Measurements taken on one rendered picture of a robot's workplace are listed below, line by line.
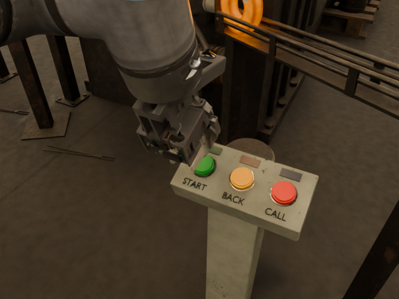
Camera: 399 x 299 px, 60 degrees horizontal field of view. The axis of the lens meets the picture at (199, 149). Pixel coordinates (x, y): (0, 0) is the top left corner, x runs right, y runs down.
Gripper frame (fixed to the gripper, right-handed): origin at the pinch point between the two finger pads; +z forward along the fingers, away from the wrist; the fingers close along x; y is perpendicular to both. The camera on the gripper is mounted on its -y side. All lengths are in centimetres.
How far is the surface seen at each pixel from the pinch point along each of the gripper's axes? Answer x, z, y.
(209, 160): 0.7, 5.0, -0.9
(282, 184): 14.2, 4.9, -1.1
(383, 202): 44, 86, -45
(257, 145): 4.3, 20.3, -15.7
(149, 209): -35, 71, -4
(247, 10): -12, 13, -51
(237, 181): 7.0, 5.0, 1.2
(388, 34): 32, 147, -211
